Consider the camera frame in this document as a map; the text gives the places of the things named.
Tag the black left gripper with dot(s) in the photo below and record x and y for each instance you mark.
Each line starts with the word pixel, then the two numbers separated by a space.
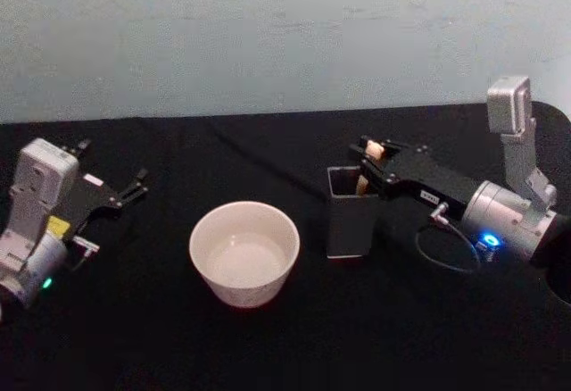
pixel 91 201

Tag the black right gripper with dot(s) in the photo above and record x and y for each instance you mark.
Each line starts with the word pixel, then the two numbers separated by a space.
pixel 424 177

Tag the light wooden stick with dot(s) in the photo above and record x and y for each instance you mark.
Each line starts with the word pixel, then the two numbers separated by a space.
pixel 374 150

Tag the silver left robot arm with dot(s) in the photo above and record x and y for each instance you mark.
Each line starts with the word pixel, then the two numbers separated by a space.
pixel 33 194

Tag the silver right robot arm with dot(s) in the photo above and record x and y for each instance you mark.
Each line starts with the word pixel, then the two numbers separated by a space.
pixel 504 212

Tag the dark grey square holder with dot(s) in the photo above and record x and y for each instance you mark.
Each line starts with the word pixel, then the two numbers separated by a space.
pixel 350 226

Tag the white ceramic bowl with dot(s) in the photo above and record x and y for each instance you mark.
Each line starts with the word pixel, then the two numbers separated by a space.
pixel 243 257

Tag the black table cloth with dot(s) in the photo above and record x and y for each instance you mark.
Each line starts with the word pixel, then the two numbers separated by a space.
pixel 143 346

